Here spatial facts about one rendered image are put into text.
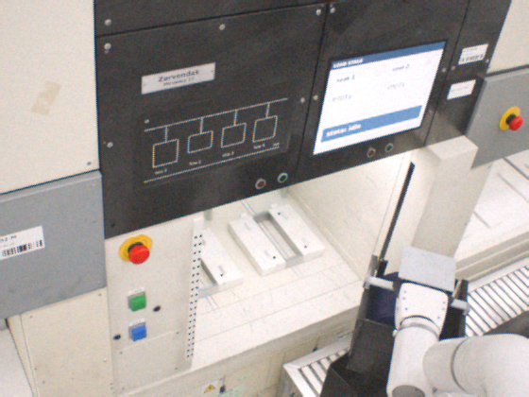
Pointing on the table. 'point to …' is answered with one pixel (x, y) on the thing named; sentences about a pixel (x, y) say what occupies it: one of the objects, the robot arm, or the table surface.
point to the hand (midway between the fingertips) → (425, 275)
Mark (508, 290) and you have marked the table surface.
